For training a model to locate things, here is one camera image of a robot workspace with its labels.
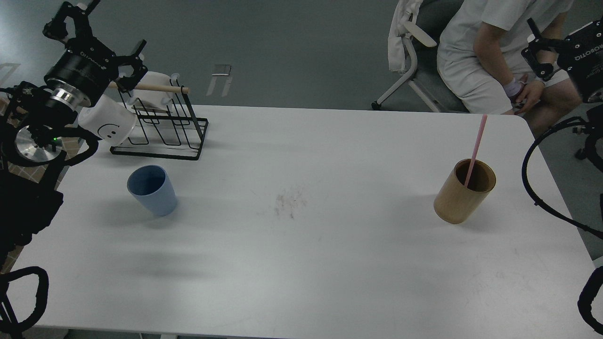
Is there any seated person in white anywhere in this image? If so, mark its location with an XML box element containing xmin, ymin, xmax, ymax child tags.
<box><xmin>437</xmin><ymin>0</ymin><xmax>582</xmax><ymax>138</ymax></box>

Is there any white mug on rack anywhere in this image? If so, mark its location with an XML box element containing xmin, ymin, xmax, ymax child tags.
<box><xmin>127</xmin><ymin>71</ymin><xmax>179</xmax><ymax>111</ymax></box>

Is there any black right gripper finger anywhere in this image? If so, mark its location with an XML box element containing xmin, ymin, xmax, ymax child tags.
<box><xmin>521</xmin><ymin>18</ymin><xmax>573</xmax><ymax>82</ymax></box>

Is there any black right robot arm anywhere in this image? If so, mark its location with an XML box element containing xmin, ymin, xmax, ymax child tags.
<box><xmin>521</xmin><ymin>18</ymin><xmax>603</xmax><ymax>168</ymax></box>

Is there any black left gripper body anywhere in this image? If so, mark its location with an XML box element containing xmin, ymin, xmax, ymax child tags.
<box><xmin>44</xmin><ymin>38</ymin><xmax>117</xmax><ymax>94</ymax></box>

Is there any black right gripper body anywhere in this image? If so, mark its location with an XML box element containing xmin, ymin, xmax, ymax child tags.
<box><xmin>557</xmin><ymin>19</ymin><xmax>603</xmax><ymax>103</ymax></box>

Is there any black cable loop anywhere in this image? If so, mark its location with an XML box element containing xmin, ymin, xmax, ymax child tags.
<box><xmin>521</xmin><ymin>117</ymin><xmax>603</xmax><ymax>238</ymax></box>
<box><xmin>0</xmin><ymin>266</ymin><xmax>49</xmax><ymax>339</ymax></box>

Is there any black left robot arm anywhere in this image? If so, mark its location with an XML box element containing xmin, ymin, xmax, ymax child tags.
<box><xmin>1</xmin><ymin>0</ymin><xmax>148</xmax><ymax>167</ymax></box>

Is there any black cable loop right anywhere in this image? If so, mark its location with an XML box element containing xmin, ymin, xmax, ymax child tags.
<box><xmin>521</xmin><ymin>117</ymin><xmax>603</xmax><ymax>238</ymax></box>

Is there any blue plastic cup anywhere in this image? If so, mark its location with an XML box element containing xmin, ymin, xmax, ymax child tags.
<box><xmin>126</xmin><ymin>165</ymin><xmax>178</xmax><ymax>217</ymax></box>

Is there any white office chair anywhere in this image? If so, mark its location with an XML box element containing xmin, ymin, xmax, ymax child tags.
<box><xmin>371</xmin><ymin>0</ymin><xmax>468</xmax><ymax>113</ymax></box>

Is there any black cable loop left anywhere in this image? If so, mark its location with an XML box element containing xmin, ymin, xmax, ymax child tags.
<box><xmin>0</xmin><ymin>266</ymin><xmax>49</xmax><ymax>339</ymax></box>

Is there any black wire cup rack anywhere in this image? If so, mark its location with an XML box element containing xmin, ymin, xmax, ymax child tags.
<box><xmin>110</xmin><ymin>74</ymin><xmax>209</xmax><ymax>161</ymax></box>

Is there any white smiley face mug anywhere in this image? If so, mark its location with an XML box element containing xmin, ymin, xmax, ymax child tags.
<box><xmin>78</xmin><ymin>95</ymin><xmax>138</xmax><ymax>146</ymax></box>

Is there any brown wooden cylinder holder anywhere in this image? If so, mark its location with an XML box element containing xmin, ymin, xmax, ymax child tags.
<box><xmin>433</xmin><ymin>159</ymin><xmax>496</xmax><ymax>225</ymax></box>

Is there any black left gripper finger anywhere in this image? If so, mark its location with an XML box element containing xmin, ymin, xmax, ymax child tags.
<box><xmin>111</xmin><ymin>40</ymin><xmax>148</xmax><ymax>92</ymax></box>
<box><xmin>43</xmin><ymin>0</ymin><xmax>101</xmax><ymax>48</ymax></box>

